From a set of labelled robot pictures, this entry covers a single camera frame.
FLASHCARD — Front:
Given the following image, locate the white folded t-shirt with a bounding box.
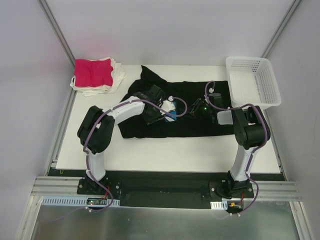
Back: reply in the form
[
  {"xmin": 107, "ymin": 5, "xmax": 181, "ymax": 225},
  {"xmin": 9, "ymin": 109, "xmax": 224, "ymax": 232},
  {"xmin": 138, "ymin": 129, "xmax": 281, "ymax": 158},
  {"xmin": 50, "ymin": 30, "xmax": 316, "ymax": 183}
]
[{"xmin": 70, "ymin": 56, "xmax": 126, "ymax": 97}]

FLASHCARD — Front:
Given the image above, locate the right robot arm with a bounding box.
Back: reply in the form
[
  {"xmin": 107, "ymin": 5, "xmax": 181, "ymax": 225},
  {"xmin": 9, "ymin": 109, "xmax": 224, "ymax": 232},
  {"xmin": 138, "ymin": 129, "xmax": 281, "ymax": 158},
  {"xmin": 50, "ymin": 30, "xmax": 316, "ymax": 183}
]
[{"xmin": 187, "ymin": 93, "xmax": 271, "ymax": 199}]

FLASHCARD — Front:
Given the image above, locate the white plastic basket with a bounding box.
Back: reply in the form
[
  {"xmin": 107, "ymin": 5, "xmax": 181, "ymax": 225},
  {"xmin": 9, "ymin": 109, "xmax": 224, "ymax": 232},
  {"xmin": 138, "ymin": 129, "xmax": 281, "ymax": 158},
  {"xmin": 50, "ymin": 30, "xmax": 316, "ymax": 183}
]
[{"xmin": 225, "ymin": 56, "xmax": 282, "ymax": 110}]

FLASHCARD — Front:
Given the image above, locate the pink folded t-shirt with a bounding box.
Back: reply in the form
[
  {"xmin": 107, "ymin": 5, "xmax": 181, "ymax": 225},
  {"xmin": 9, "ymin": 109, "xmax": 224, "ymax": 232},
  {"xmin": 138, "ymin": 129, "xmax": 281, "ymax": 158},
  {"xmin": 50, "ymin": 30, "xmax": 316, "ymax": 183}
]
[{"xmin": 74, "ymin": 58, "xmax": 114, "ymax": 88}]

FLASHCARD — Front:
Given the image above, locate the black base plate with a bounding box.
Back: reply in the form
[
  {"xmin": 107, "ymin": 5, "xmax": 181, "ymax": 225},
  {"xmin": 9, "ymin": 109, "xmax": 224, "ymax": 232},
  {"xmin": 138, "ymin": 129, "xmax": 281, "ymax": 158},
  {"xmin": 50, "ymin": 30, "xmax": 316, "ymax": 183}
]
[{"xmin": 77, "ymin": 170, "xmax": 254, "ymax": 209}]

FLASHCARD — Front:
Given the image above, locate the white cable duct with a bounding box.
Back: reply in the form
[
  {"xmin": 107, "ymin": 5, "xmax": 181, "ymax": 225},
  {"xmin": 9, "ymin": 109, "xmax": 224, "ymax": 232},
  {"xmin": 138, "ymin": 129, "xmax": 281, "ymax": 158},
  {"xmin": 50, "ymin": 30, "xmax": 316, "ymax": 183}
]
[
  {"xmin": 42, "ymin": 196, "xmax": 120, "ymax": 208},
  {"xmin": 210, "ymin": 201, "xmax": 228, "ymax": 211}
]

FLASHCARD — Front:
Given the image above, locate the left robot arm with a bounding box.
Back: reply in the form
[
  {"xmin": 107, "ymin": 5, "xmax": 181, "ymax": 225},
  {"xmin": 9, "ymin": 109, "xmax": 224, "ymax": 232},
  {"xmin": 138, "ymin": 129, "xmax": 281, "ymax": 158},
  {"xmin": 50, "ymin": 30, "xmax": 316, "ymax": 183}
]
[{"xmin": 77, "ymin": 85, "xmax": 175, "ymax": 195}]

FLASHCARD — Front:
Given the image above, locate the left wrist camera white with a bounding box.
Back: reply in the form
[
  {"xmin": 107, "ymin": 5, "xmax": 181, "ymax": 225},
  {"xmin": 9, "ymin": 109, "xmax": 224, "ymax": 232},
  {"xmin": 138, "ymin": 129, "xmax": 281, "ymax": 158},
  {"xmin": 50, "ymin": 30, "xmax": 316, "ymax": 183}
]
[{"xmin": 160, "ymin": 96, "xmax": 176, "ymax": 115}]

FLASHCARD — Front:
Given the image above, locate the black daisy print t-shirt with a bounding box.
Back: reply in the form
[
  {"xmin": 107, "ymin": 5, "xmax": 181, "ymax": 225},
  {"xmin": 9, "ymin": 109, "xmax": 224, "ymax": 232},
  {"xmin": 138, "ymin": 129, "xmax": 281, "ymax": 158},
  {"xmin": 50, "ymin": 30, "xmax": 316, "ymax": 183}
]
[{"xmin": 118, "ymin": 66, "xmax": 234, "ymax": 139}]

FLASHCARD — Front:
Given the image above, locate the right white cable duct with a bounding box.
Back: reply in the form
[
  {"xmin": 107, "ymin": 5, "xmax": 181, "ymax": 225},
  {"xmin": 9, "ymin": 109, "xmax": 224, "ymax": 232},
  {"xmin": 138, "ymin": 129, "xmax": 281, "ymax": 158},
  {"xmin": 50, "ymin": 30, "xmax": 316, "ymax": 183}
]
[{"xmin": 210, "ymin": 201, "xmax": 228, "ymax": 211}]

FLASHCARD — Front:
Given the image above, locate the left white cable duct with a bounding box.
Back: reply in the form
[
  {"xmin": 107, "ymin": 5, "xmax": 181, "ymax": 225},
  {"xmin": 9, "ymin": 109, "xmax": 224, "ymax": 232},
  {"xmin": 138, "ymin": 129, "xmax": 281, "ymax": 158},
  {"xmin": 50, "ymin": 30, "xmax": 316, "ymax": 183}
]
[{"xmin": 42, "ymin": 196, "xmax": 120, "ymax": 208}]

